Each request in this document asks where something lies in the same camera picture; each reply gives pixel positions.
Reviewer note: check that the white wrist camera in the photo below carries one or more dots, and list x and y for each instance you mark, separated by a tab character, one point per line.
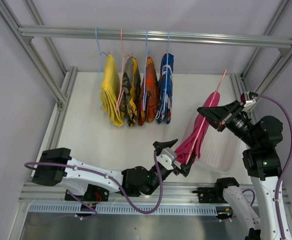
247	99
167	158

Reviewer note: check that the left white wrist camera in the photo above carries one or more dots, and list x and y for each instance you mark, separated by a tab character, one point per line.
167	158

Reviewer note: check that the yellow trousers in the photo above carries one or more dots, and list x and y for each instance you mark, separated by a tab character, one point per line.
110	89

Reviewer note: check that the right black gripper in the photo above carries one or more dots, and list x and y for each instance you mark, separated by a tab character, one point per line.
221	116

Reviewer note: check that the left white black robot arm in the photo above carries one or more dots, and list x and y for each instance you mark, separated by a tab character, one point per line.
58	167

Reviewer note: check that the pink trousers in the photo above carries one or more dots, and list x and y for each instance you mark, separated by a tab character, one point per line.
191	146

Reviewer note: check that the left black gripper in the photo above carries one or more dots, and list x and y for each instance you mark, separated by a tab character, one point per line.
184	168

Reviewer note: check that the white plastic basket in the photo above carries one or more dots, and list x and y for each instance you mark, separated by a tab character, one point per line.
218	151

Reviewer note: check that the light blue hanger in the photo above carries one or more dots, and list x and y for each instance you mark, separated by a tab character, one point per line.
100	58

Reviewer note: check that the aluminium hanging rail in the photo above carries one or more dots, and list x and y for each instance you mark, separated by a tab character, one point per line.
263	41

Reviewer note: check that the white slotted cable duct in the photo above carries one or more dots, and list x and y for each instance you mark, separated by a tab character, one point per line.
123	209

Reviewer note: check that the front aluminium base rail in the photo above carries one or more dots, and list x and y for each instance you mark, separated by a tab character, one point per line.
173	194

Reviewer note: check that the blue white patterned trousers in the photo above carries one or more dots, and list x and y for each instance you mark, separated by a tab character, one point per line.
166	87

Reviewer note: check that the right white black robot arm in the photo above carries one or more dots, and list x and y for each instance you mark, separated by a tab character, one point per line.
263	165

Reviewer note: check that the blue hanger with blue trousers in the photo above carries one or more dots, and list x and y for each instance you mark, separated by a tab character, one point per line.
168	55

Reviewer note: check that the green camouflage trousers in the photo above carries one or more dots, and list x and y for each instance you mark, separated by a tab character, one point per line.
131	87

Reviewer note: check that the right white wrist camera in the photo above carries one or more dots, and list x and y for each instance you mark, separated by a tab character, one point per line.
247	99

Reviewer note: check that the orange camouflage trousers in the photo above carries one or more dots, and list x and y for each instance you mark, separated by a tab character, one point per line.
152	98

